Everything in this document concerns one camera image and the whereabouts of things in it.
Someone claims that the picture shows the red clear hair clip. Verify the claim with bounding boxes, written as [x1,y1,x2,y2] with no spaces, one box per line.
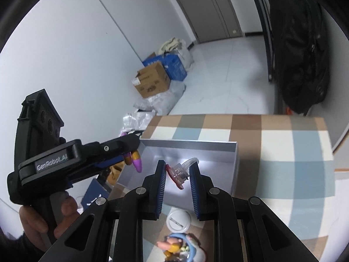
[165,157,199,190]

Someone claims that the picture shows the purple bangle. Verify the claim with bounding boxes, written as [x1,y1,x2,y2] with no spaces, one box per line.
[119,131,144,173]

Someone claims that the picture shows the light blue ring bangle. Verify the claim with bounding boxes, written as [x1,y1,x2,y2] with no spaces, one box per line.
[167,233,207,262]

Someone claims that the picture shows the pink and yellow bangle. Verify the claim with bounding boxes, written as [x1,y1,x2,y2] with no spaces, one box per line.
[156,236,183,258]

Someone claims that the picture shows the person's left hand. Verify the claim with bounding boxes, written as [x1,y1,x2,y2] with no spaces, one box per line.
[19,195,80,251]

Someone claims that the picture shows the grey rectangular storage box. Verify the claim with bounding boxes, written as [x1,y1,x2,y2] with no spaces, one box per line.
[116,139,239,194]

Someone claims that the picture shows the white round pin badge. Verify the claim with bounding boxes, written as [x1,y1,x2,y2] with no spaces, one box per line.
[166,209,191,233]

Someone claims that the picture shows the tan suede boots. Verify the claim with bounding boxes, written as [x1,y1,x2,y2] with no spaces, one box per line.
[106,161,125,186]

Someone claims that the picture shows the navy jordan shoe box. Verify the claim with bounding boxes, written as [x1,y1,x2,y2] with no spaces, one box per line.
[81,178,110,210]

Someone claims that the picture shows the white plastic mailer bags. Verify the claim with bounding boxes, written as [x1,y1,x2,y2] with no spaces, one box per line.
[120,81,186,135]

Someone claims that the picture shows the plaid checkered table cloth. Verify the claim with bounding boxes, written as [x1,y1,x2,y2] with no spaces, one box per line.
[143,114,335,259]

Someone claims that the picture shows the brown cardboard box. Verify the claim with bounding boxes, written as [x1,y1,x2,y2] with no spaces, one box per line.
[131,62,170,98]

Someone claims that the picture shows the blue cardboard box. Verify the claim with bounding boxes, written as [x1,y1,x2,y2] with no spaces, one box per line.
[142,54,187,81]

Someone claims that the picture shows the cream tote bag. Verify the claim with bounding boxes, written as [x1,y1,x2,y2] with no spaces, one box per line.
[158,37,194,70]

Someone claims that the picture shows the black backpack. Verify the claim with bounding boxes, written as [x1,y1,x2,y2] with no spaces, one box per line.
[269,0,330,114]

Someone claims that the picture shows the grey-brown room door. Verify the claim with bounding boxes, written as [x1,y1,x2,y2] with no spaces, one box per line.
[176,0,243,43]

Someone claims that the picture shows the black metal rack frame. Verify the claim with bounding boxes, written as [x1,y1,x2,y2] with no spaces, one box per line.
[254,0,274,82]

